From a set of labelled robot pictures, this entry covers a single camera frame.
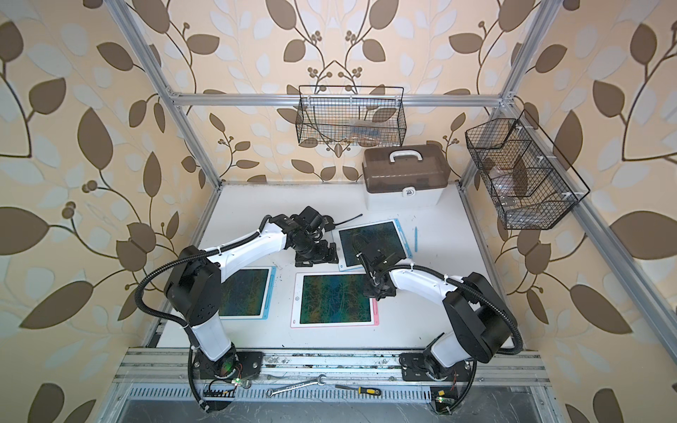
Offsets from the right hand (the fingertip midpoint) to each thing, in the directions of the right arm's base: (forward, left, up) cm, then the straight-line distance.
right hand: (372, 292), depth 88 cm
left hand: (+8, +15, +9) cm, 20 cm away
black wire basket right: (+16, -45, +33) cm, 58 cm away
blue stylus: (+21, -19, -1) cm, 29 cm away
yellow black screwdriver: (-27, +3, 0) cm, 28 cm away
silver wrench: (-25, +17, 0) cm, 30 cm away
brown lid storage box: (+37, -15, +19) cm, 44 cm away
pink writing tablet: (-2, +13, -1) cm, 13 cm away
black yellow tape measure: (+28, +11, +2) cm, 30 cm away
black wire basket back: (+54, +5, +34) cm, 63 cm away
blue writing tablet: (+22, +5, -2) cm, 23 cm away
